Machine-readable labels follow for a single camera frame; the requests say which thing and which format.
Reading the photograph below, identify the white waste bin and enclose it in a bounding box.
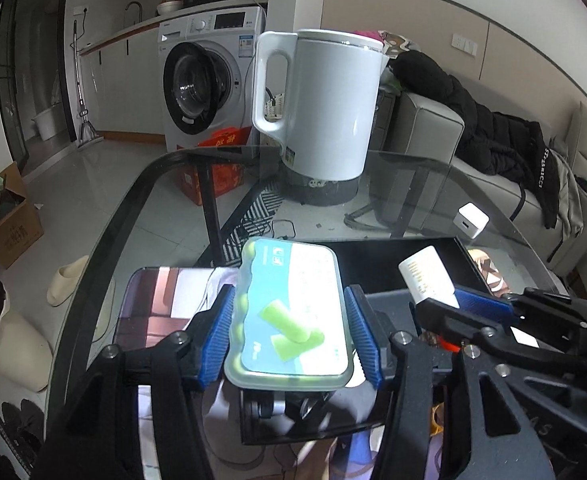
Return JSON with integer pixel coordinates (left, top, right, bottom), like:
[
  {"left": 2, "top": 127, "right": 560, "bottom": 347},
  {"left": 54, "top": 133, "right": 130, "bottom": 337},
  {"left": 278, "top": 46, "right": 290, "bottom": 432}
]
[{"left": 32, "top": 106, "right": 58, "bottom": 141}]

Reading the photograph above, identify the floor mop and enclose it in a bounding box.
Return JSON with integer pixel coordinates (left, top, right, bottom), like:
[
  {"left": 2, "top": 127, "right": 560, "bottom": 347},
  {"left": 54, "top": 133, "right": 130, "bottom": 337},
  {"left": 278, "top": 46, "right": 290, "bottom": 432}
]
[{"left": 71, "top": 19, "right": 106, "bottom": 150}]

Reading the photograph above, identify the red gift box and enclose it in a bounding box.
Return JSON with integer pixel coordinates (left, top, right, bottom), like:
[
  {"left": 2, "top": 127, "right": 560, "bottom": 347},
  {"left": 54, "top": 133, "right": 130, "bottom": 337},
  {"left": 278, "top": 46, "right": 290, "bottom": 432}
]
[{"left": 179, "top": 127, "right": 251, "bottom": 206}]

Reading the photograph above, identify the white tape roll dispenser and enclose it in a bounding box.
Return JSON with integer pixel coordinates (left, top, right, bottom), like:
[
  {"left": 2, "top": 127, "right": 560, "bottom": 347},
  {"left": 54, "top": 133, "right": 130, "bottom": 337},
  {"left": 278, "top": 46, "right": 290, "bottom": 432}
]
[{"left": 240, "top": 390, "right": 333, "bottom": 422}]

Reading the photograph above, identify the white front load washing machine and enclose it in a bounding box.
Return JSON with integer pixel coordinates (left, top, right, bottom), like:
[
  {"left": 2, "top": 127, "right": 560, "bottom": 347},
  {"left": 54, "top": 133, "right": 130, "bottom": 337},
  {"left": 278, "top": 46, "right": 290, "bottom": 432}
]
[{"left": 157, "top": 4, "right": 266, "bottom": 152}]

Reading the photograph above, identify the black open storage box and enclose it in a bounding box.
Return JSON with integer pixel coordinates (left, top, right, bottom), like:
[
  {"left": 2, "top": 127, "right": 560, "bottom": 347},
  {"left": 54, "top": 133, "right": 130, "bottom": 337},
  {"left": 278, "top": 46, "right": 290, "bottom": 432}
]
[{"left": 224, "top": 237, "right": 489, "bottom": 445}]

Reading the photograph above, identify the white glue tube red cap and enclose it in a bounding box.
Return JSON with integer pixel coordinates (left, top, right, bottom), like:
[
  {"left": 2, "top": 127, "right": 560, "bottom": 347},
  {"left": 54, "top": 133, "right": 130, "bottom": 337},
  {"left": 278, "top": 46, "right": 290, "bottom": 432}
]
[{"left": 397, "top": 245, "right": 463, "bottom": 351}]

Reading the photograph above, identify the white wall socket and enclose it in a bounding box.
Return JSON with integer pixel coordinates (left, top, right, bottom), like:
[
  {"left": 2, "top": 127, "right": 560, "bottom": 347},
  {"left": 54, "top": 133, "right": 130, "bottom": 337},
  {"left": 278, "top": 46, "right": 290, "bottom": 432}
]
[{"left": 451, "top": 34, "right": 478, "bottom": 58}]

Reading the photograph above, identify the white electric kettle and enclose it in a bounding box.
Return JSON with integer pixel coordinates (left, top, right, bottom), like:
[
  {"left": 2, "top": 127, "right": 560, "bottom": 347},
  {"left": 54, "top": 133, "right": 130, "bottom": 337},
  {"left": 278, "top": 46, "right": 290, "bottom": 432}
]
[{"left": 251, "top": 29, "right": 385, "bottom": 181}]

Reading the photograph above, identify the green plastic blister pack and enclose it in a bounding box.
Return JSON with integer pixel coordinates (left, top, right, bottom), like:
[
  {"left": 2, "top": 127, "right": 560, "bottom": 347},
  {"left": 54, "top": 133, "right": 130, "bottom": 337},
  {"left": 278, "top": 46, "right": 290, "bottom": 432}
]
[{"left": 224, "top": 237, "right": 354, "bottom": 392}]

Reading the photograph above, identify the cardboard box on floor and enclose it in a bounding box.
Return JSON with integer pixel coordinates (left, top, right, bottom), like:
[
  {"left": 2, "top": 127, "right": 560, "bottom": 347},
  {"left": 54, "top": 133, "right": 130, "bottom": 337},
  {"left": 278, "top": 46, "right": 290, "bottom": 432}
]
[{"left": 0, "top": 162, "right": 44, "bottom": 269}]

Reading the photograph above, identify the white bowl on counter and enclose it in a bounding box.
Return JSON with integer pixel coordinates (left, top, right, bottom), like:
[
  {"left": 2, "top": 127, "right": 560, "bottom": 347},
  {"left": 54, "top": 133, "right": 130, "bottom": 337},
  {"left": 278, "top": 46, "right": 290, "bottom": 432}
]
[{"left": 156, "top": 0, "right": 182, "bottom": 15}]

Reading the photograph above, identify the white power adapter cube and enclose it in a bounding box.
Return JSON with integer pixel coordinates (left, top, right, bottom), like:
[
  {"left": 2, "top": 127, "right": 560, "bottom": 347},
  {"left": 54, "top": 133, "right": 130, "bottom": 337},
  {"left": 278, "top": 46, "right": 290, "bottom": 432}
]
[{"left": 453, "top": 203, "right": 490, "bottom": 240}]

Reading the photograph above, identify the beige slipper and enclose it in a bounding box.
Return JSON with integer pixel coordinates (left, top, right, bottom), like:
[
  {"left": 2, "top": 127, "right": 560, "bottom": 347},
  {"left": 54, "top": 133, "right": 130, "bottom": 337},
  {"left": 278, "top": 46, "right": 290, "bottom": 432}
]
[{"left": 46, "top": 255, "right": 88, "bottom": 307}]

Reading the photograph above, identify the grey sofa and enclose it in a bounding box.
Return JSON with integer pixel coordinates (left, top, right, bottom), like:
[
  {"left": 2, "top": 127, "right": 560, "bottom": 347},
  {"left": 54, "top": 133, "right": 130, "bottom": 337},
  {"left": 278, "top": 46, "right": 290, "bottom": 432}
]
[{"left": 383, "top": 93, "right": 587, "bottom": 276}]

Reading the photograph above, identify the black puffer jacket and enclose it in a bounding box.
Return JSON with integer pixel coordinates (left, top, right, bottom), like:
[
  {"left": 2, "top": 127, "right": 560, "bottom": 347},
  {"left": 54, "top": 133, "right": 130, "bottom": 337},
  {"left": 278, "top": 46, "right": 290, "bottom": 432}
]
[{"left": 389, "top": 51, "right": 560, "bottom": 229}]

